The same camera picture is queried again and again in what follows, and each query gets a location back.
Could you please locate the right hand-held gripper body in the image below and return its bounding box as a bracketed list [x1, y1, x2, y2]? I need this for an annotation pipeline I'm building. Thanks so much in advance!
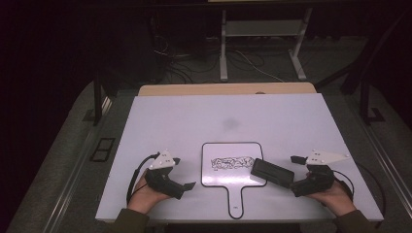
[302, 149, 351, 197]

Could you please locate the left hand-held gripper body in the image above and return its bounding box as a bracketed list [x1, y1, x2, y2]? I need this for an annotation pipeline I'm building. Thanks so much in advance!
[144, 149, 186, 200]

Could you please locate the black whiteboard eraser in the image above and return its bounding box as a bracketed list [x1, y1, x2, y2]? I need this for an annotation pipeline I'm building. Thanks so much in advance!
[250, 157, 295, 189]

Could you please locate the white handheld whiteboard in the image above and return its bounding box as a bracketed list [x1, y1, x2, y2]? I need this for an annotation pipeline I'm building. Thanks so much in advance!
[200, 141, 268, 220]

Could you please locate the person's left hand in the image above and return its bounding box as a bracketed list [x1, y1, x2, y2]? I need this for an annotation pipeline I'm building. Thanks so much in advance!
[126, 170, 172, 216]

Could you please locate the person's right hand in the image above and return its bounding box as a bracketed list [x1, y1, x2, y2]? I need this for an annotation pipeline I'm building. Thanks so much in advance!
[305, 172, 358, 217]

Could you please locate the wooden table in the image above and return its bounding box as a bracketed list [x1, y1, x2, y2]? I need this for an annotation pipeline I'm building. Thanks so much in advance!
[137, 82, 318, 97]

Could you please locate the black metal stand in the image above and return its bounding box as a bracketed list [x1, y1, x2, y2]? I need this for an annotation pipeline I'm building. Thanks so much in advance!
[314, 9, 387, 126]
[92, 69, 114, 127]

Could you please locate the white metal stand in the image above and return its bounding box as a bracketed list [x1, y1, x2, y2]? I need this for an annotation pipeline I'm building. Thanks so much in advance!
[219, 7, 314, 83]

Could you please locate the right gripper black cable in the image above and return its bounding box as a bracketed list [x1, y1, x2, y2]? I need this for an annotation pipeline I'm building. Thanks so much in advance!
[332, 169, 356, 201]

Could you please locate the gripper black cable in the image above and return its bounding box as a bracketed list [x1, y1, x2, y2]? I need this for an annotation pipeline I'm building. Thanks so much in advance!
[332, 169, 356, 201]
[125, 152, 161, 206]

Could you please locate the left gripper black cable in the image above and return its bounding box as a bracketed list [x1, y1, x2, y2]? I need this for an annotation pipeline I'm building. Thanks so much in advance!
[125, 152, 161, 206]

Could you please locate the thin black cable loop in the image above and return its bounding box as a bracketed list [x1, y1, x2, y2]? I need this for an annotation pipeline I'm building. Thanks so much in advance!
[355, 160, 387, 229]

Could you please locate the tangle of black floor cables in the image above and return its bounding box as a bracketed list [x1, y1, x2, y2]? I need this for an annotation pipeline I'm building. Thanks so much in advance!
[151, 34, 222, 85]

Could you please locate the white floor cable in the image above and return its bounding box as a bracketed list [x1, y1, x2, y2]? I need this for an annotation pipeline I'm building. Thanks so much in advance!
[232, 48, 287, 83]

